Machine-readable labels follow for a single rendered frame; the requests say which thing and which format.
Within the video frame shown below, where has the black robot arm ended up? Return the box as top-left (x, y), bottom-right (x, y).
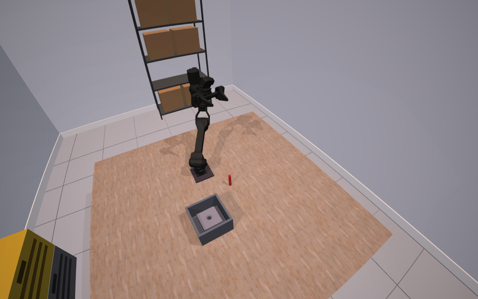
top-left (187, 67), bottom-right (214, 177)

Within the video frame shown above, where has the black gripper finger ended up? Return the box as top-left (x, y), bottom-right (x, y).
top-left (197, 94), bottom-right (214, 108)
top-left (218, 88), bottom-right (228, 101)

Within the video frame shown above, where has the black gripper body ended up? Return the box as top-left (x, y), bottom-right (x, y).
top-left (191, 86), bottom-right (225, 108)

